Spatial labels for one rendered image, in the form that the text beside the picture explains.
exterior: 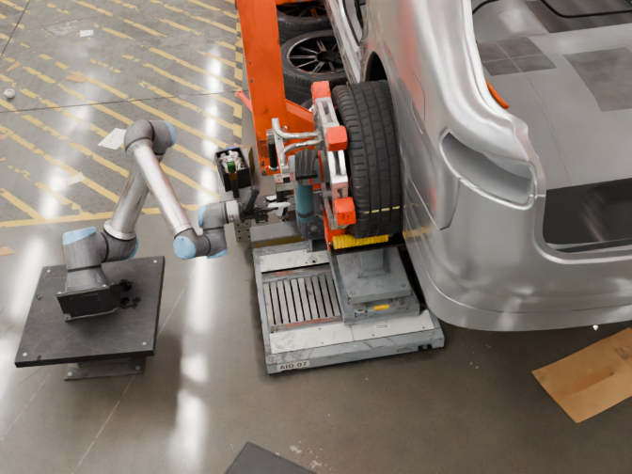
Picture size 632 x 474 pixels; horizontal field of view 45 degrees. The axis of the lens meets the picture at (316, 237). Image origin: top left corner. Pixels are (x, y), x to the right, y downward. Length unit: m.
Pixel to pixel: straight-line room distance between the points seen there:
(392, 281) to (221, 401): 0.96
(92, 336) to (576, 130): 2.24
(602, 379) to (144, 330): 2.04
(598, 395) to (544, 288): 1.22
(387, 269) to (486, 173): 1.46
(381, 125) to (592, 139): 0.87
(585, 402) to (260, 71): 2.03
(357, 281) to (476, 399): 0.76
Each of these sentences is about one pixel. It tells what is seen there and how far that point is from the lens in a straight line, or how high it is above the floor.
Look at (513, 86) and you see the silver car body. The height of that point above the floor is 1.05.
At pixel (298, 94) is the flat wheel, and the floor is 0.39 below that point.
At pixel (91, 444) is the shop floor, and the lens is 3.53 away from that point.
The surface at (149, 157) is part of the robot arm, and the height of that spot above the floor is 1.01.
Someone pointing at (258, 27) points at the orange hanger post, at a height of 1.31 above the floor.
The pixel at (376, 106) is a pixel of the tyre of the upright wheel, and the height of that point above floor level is 1.16.
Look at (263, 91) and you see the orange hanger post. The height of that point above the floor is 1.00.
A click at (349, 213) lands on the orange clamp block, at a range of 2.96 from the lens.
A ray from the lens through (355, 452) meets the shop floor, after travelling 3.29.
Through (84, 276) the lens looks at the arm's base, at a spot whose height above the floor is 0.51.
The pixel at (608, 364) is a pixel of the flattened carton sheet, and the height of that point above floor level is 0.01.
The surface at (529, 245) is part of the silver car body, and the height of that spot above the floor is 1.25.
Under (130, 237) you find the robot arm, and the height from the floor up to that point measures 0.52.
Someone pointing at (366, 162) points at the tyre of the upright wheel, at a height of 1.04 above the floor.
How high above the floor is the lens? 2.78
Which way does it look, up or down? 42 degrees down
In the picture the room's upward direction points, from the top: 5 degrees counter-clockwise
